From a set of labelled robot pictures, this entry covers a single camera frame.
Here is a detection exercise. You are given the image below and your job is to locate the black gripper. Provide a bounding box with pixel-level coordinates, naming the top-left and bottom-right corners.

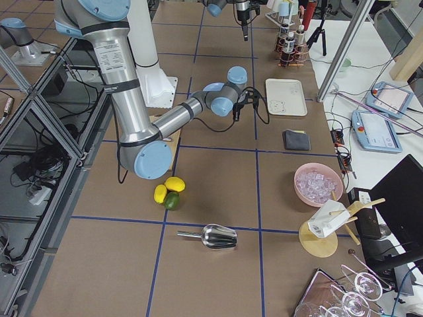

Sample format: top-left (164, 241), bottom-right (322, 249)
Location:
top-left (232, 88), bottom-right (259, 120)
top-left (234, 0), bottom-right (261, 41)

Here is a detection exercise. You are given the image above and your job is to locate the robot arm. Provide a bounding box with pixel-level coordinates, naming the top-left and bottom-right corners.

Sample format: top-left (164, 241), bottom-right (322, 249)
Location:
top-left (200, 0), bottom-right (267, 42)
top-left (54, 1), bottom-right (248, 180)

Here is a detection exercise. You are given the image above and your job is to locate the cream bear tray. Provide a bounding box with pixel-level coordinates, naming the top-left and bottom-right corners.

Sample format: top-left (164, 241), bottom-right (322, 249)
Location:
top-left (265, 79), bottom-right (307, 117)

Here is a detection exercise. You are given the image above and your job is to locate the tea bottle near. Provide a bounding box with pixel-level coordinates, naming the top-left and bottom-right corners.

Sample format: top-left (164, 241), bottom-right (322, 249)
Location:
top-left (278, 18), bottom-right (289, 53)

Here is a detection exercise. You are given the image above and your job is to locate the tea bottle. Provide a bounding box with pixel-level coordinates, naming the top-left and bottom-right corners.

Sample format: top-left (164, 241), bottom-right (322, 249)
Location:
top-left (284, 32), bottom-right (295, 54)
top-left (295, 24), bottom-right (305, 46)
top-left (278, 18), bottom-right (289, 53)

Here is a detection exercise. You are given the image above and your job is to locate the blue cup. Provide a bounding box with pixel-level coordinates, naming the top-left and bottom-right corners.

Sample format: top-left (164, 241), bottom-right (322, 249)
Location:
top-left (278, 1), bottom-right (291, 17)

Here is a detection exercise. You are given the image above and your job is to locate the tea bottle middle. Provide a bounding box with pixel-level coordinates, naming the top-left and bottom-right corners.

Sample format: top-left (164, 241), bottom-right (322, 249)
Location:
top-left (284, 32), bottom-right (295, 54)

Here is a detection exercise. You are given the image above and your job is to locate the tea bottle far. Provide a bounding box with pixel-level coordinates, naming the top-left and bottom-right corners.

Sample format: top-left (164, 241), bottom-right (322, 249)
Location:
top-left (295, 24), bottom-right (305, 46)

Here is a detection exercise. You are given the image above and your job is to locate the grey folded cloth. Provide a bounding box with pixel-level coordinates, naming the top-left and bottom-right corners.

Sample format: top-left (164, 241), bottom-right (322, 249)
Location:
top-left (282, 129), bottom-right (311, 151)

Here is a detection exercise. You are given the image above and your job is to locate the red cylinder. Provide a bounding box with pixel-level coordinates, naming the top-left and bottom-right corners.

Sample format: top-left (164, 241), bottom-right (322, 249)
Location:
top-left (303, 0), bottom-right (317, 31)

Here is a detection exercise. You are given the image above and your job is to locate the black tripod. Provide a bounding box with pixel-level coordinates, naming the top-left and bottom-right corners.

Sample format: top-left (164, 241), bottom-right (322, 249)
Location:
top-left (306, 0), bottom-right (328, 56)

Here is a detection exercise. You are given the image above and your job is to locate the long pink rod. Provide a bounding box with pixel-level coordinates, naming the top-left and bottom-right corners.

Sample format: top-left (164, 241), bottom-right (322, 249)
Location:
top-left (330, 90), bottom-right (423, 137)

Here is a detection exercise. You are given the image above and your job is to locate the wooden cutting board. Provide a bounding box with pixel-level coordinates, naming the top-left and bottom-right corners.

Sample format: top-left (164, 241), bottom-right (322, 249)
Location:
top-left (162, 129), bottom-right (182, 172)

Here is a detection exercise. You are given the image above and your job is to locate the green small bowl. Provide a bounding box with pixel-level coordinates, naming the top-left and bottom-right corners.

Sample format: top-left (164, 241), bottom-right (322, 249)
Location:
top-left (336, 57), bottom-right (352, 79)

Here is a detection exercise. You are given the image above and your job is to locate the pink bowl of ice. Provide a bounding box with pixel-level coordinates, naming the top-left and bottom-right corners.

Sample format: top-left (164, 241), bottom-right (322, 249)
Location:
top-left (293, 162), bottom-right (344, 207)

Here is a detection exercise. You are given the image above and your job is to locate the yellow lemon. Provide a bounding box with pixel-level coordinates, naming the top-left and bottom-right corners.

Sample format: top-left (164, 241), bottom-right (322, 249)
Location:
top-left (164, 176), bottom-right (186, 192)
top-left (153, 184), bottom-right (168, 204)

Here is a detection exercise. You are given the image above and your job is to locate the teach pendant near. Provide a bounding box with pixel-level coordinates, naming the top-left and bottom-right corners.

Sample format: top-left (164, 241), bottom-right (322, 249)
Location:
top-left (351, 110), bottom-right (403, 153)

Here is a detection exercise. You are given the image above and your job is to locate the teach pendant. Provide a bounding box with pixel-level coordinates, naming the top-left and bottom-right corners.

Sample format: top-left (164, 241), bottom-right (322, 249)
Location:
top-left (351, 110), bottom-right (403, 153)
top-left (365, 81), bottom-right (414, 119)

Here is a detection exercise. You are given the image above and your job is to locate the green lime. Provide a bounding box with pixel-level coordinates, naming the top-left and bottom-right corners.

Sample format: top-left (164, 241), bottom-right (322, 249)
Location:
top-left (164, 192), bottom-right (180, 210)

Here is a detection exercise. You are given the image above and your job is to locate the teach pendant far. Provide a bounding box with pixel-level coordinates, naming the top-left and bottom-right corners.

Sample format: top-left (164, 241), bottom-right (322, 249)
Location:
top-left (365, 81), bottom-right (414, 119)

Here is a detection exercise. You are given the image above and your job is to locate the metal ice scoop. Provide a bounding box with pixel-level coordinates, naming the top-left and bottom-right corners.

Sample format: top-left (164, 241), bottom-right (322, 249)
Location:
top-left (177, 224), bottom-right (237, 250)

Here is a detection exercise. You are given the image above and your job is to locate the black monitor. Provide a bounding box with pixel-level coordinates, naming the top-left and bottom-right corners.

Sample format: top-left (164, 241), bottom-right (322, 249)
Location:
top-left (356, 154), bottom-right (422, 273)

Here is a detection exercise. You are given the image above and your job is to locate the wine glass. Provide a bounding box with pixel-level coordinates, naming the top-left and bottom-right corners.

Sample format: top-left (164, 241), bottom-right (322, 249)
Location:
top-left (340, 264), bottom-right (383, 302)

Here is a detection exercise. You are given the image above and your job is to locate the white wire cup rack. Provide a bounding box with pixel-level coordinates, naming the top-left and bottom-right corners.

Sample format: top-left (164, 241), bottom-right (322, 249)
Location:
top-left (265, 12), bottom-right (285, 27)

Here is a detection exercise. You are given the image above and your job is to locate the copper wire bottle rack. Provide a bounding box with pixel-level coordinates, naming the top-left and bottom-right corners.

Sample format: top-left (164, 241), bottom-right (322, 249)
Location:
top-left (274, 38), bottom-right (308, 67)

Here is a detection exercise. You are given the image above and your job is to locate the aluminium frame post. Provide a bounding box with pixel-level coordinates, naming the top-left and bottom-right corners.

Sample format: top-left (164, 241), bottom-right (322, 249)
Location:
top-left (317, 0), bottom-right (375, 102)

